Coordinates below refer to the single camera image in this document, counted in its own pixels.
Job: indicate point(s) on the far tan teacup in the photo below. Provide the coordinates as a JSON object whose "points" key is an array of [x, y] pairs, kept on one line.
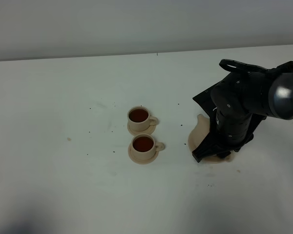
{"points": [[141, 114]]}

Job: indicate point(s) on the tan teacup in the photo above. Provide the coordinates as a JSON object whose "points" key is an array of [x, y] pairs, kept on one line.
{"points": [[145, 147], [141, 114]]}

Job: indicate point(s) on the near small tan saucer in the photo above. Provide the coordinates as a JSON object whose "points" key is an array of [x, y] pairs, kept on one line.
{"points": [[142, 161]]}

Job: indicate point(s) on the far small tan saucer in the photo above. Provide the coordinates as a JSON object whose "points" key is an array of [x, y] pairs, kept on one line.
{"points": [[136, 128]]}

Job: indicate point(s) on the near tan teacup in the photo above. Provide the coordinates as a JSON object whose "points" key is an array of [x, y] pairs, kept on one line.
{"points": [[145, 147]]}

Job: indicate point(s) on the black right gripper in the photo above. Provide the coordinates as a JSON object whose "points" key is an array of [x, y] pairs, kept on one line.
{"points": [[228, 134]]}

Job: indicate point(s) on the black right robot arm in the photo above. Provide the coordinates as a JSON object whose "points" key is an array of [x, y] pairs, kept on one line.
{"points": [[238, 103]]}

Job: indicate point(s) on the large tan teapot saucer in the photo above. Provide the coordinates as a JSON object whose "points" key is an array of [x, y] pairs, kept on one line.
{"points": [[196, 139]]}

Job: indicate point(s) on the tan ceramic teapot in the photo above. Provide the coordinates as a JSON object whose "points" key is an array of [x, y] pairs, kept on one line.
{"points": [[202, 127]]}

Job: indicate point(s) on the small tan saucer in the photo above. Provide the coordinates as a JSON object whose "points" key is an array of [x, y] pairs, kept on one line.
{"points": [[142, 161], [136, 128]]}

